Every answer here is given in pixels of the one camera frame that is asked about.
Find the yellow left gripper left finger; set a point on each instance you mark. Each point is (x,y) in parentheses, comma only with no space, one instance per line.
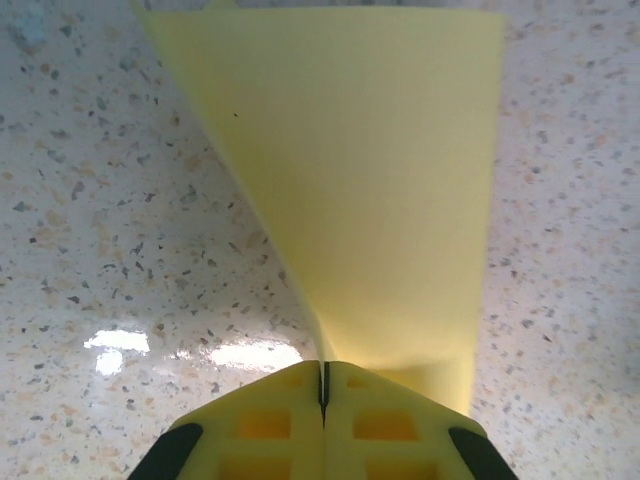
(250,430)

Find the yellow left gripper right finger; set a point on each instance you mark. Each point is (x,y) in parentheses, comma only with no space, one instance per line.
(400,430)

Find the pale yellow paper sheet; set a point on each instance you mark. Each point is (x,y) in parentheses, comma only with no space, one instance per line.
(375,175)

